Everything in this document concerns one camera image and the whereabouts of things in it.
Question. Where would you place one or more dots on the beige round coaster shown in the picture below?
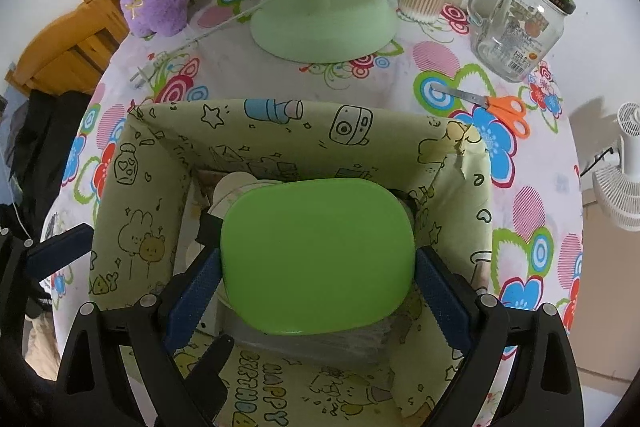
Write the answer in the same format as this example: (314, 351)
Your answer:
(230, 194)

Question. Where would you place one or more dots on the beige cabinet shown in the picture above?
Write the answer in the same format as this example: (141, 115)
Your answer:
(610, 307)

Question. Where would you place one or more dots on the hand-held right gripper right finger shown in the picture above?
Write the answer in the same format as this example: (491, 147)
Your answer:
(442, 297)

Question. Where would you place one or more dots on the printed yellow storage box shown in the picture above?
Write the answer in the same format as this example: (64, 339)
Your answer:
(280, 142)

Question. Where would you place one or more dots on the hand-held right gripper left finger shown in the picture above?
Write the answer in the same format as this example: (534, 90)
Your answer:
(192, 302)

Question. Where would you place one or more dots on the floral tablecloth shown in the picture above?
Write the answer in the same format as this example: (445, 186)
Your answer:
(350, 87)

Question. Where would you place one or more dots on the orange wooden chair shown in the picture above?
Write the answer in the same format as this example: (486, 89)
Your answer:
(65, 52)

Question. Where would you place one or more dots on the glass mug jar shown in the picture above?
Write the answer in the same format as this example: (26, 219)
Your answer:
(515, 37)

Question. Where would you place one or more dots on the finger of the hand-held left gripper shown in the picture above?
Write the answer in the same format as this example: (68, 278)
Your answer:
(60, 252)
(210, 372)

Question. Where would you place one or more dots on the white standing fan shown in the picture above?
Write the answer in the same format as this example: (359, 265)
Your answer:
(620, 187)

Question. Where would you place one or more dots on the black jacket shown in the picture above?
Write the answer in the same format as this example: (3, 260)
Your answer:
(35, 147)

